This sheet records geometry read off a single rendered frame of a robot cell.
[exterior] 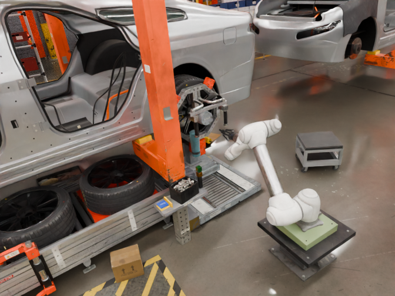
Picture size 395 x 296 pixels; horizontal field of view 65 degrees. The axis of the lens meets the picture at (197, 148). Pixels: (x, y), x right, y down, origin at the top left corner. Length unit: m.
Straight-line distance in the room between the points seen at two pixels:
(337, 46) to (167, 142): 3.26
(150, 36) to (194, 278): 1.78
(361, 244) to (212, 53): 2.14
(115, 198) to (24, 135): 0.84
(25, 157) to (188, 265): 1.51
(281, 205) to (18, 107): 1.97
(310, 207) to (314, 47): 3.07
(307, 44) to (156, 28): 3.12
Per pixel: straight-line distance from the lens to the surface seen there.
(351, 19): 5.03
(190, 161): 3.33
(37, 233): 2.58
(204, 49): 3.06
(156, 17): 2.17
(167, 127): 2.35
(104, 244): 2.71
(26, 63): 6.14
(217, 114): 3.13
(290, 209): 2.22
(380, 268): 2.82
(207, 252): 2.70
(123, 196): 2.68
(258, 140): 2.24
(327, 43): 4.92
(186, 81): 2.91
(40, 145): 2.66
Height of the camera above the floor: 2.01
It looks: 29 degrees down
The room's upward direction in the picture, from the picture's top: 5 degrees counter-clockwise
